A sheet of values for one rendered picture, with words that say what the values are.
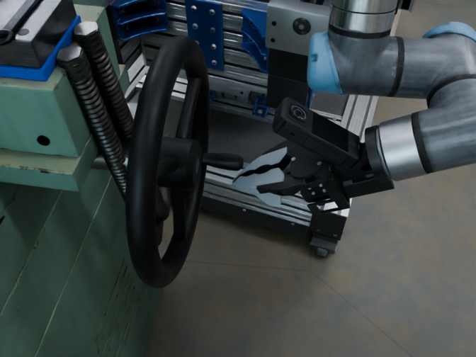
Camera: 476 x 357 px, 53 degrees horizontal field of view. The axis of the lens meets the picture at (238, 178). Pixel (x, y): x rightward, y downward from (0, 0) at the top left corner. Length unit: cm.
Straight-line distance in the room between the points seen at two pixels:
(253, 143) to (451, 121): 91
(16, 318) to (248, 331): 78
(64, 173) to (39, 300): 25
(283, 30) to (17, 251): 59
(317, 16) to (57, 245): 57
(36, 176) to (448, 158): 44
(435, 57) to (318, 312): 89
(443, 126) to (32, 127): 43
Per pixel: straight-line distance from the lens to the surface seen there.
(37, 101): 47
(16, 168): 53
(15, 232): 61
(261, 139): 143
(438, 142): 57
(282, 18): 91
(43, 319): 72
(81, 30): 50
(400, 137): 58
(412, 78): 62
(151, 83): 45
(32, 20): 47
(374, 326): 138
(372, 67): 61
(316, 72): 60
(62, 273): 75
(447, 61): 63
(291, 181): 61
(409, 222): 158
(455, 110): 58
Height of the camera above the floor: 123
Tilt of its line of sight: 50 degrees down
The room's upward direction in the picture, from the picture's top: straight up
